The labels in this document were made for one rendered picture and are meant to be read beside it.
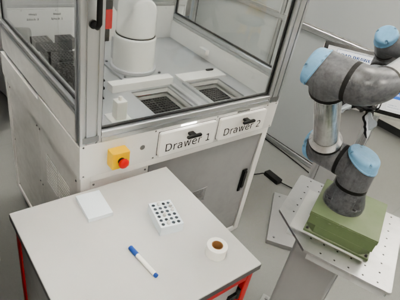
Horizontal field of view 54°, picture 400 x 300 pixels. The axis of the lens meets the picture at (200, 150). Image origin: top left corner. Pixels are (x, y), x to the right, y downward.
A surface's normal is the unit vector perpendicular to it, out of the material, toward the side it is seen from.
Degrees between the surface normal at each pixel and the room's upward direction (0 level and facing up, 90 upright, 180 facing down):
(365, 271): 0
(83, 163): 90
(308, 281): 90
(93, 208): 0
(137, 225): 0
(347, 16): 90
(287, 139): 90
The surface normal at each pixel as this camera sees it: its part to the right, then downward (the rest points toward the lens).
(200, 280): 0.17, -0.82
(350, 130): -0.25, 0.50
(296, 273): -0.49, 0.41
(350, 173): -0.68, 0.32
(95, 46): 0.60, 0.53
